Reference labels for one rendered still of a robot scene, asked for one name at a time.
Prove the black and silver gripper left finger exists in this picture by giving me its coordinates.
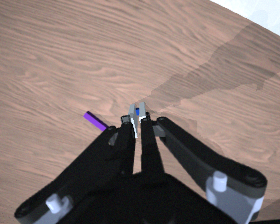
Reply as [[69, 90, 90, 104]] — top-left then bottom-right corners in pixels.
[[14, 104, 138, 224]]

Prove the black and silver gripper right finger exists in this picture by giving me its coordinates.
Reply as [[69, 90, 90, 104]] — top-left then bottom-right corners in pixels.
[[139, 102, 267, 224]]

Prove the purple rod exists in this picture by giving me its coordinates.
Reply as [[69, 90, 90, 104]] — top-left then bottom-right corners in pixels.
[[83, 111, 109, 131]]

